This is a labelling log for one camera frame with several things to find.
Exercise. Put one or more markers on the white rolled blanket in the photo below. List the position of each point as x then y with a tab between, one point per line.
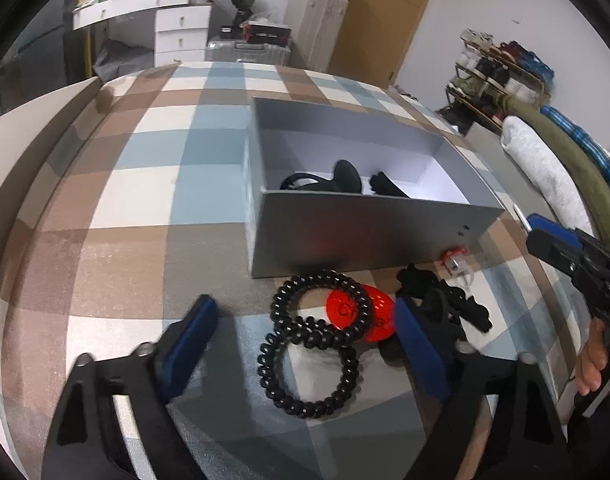
547	174

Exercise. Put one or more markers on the black items in box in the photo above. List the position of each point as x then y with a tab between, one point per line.
345	179

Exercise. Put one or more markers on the red clear ring charm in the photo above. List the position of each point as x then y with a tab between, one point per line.
456	263

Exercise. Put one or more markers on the white desk with drawers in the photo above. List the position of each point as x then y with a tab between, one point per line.
175	30

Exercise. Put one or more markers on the blue plaid rolled blanket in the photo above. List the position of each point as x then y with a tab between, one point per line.
590	147

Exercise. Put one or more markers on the shoe rack with shoes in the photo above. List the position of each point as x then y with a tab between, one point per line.
484	72

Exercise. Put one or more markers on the olive green rolled blanket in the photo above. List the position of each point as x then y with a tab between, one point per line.
586	175

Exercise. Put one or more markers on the black hair claw clip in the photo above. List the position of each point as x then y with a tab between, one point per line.
442	294

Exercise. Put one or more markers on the red China badge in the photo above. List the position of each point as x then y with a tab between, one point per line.
342	310

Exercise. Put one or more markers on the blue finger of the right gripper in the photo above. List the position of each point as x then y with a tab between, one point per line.
552	224

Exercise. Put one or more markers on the silver suitcase lying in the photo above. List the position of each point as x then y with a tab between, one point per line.
238	51

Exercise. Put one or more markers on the grey cardboard box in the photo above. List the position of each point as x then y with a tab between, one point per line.
446	202

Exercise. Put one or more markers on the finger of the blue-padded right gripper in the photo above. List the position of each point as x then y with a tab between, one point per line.
525	439

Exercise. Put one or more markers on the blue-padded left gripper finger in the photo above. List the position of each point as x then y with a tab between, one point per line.
85	440

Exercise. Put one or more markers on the person's hand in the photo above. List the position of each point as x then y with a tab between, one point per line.
592	359

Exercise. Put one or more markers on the black red shoe box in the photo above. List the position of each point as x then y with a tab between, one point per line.
266	33

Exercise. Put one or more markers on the wooden door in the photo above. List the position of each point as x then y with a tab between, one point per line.
374	39

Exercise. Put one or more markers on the white upright suitcase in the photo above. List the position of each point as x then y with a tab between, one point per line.
315	26

